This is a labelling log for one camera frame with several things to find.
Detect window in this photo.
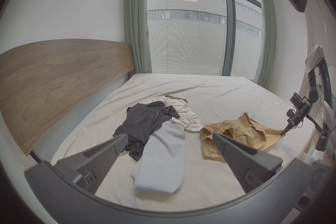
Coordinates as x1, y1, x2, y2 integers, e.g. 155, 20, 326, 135
146, 0, 263, 81

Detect bed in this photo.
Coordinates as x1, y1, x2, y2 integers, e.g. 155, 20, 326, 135
0, 39, 314, 211

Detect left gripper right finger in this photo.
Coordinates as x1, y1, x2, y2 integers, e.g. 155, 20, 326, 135
212, 133, 284, 194

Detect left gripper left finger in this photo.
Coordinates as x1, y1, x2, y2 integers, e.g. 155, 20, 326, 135
54, 134, 128, 194

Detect olive green garment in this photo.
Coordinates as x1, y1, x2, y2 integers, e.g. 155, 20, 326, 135
164, 95, 188, 103

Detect black T-shirt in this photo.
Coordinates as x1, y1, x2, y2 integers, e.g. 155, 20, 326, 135
113, 102, 180, 161

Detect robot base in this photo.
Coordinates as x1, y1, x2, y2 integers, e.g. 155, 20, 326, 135
294, 148, 336, 215

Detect white garment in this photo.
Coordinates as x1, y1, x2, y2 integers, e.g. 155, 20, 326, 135
147, 96, 203, 132

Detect tan shorts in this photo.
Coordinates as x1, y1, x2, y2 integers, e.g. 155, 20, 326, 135
199, 112, 287, 162

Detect pale blue garment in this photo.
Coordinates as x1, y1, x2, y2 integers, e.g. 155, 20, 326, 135
130, 121, 186, 194

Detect grey-green curtain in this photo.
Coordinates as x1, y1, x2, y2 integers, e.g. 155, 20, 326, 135
253, 0, 278, 88
124, 0, 153, 74

